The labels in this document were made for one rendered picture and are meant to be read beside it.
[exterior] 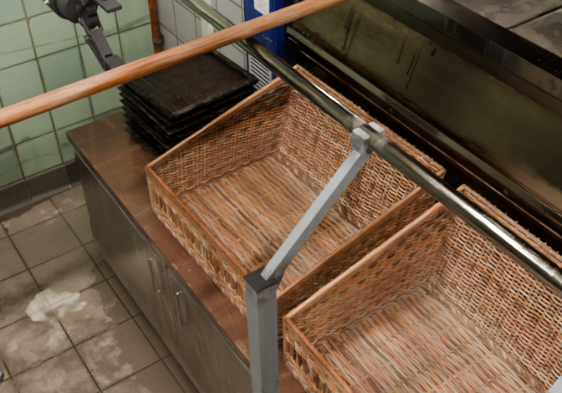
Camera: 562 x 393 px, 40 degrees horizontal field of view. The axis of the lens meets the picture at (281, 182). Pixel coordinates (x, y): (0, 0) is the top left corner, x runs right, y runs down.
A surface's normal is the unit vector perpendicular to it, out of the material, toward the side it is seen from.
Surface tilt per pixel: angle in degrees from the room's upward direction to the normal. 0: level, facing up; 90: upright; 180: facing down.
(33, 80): 90
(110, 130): 0
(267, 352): 90
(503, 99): 70
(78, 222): 0
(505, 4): 0
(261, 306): 90
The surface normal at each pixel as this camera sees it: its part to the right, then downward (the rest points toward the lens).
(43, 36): 0.56, 0.53
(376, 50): -0.78, 0.09
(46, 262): -0.01, -0.76
